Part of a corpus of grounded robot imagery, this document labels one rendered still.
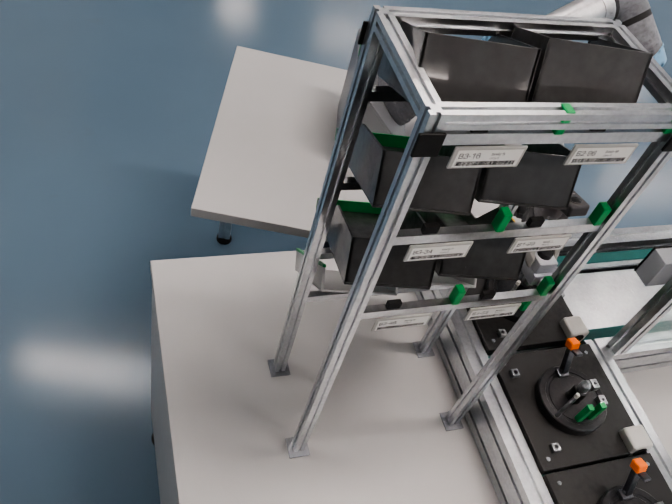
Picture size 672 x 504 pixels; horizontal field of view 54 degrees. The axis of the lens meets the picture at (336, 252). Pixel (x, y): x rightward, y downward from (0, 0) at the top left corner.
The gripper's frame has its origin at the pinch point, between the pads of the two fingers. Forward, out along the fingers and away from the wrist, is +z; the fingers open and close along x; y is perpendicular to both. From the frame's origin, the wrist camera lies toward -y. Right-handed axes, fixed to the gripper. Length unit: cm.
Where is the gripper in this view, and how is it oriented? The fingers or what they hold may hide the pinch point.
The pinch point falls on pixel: (543, 260)
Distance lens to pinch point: 141.1
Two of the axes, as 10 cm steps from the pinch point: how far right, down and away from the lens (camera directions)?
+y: -3.3, -1.8, 9.3
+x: -9.4, 0.6, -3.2
